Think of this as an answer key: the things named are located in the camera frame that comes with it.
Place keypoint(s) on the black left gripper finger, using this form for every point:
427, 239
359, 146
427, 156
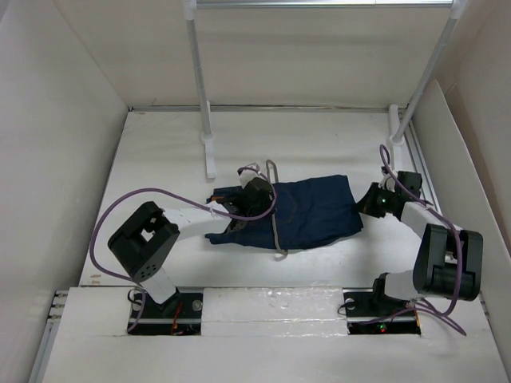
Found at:
236, 225
224, 199

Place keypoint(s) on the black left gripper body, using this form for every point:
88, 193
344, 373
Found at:
265, 204

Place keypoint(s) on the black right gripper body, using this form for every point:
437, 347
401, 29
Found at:
385, 201

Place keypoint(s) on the dark blue denim trousers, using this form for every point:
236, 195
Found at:
309, 213

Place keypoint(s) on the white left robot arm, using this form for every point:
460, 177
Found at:
144, 241

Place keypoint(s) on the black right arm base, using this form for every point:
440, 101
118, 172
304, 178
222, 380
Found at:
369, 311

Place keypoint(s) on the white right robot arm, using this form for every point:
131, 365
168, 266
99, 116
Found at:
449, 259

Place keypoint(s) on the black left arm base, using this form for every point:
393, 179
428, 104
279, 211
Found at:
180, 316

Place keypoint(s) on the white clothes rack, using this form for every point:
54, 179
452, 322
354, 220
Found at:
319, 54

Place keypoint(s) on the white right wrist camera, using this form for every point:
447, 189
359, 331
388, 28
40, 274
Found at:
387, 182

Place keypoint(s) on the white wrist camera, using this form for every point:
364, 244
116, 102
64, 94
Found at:
387, 182
247, 175

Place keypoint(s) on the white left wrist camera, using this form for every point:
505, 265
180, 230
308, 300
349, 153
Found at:
247, 175

